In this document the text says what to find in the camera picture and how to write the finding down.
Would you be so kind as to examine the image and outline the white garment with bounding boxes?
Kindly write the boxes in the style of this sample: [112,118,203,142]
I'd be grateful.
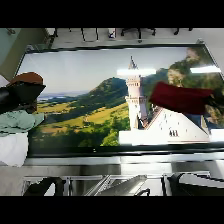
[0,131,31,168]

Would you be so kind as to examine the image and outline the orange-brown garment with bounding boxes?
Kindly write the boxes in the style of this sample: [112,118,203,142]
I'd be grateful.
[7,71,45,87]

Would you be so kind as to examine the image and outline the black office chair base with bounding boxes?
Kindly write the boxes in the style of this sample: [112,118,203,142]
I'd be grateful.
[120,27,157,40]
[172,27,195,36]

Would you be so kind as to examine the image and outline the dark red garment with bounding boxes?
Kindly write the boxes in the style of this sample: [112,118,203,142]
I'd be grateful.
[148,81,215,116]

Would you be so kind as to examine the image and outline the silver frame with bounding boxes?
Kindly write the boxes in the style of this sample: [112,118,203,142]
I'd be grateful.
[0,152,224,197]

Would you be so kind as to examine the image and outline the pale green garment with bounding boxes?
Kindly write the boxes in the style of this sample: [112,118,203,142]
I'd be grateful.
[0,109,46,138]

